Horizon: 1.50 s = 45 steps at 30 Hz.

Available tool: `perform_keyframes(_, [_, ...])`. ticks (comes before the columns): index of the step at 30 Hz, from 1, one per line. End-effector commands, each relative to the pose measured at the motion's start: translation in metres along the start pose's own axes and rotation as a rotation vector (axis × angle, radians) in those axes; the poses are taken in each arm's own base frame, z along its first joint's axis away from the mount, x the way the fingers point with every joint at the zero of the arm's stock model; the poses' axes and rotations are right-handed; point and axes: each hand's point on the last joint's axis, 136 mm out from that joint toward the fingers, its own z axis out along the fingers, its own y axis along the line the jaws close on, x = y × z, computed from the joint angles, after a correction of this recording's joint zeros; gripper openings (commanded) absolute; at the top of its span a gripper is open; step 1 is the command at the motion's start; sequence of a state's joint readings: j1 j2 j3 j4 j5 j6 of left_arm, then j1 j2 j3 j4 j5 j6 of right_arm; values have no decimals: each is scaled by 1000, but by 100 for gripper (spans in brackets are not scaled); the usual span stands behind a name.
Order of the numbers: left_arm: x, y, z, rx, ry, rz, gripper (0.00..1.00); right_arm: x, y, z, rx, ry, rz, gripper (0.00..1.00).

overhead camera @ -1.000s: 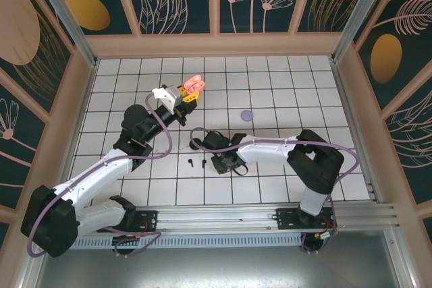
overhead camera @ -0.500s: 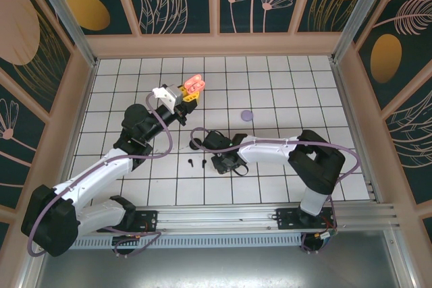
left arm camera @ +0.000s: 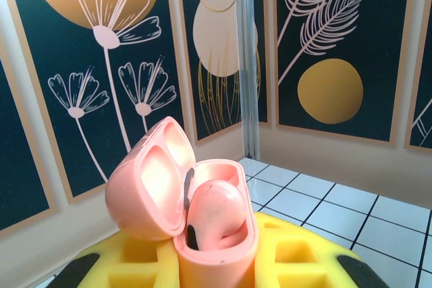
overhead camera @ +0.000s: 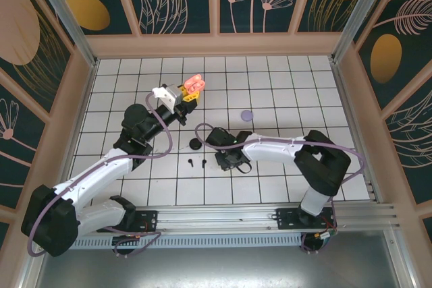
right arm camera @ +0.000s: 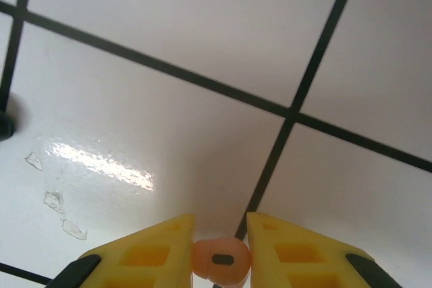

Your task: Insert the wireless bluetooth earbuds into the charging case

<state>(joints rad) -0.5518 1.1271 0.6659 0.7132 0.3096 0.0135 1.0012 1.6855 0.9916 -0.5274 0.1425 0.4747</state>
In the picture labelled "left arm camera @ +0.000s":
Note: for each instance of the art panel feathers gold oval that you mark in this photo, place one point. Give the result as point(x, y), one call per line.
point(330, 92)

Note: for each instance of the pink earbud charging case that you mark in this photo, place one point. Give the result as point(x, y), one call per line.
point(135, 207)

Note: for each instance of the art panel orange circle blades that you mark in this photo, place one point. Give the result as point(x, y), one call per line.
point(17, 149)

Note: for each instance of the art panel pale circle grass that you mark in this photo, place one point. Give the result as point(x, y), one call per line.
point(216, 31)

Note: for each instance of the art panel pink leaf lines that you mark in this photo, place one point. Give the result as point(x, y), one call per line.
point(425, 65)

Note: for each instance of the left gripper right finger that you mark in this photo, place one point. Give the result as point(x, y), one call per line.
point(303, 261)

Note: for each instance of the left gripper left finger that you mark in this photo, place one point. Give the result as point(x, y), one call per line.
point(135, 264)

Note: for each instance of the art panel pink flowers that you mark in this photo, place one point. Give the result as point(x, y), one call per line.
point(50, 48)

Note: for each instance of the aluminium corner post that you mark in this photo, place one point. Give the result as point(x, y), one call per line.
point(248, 48)

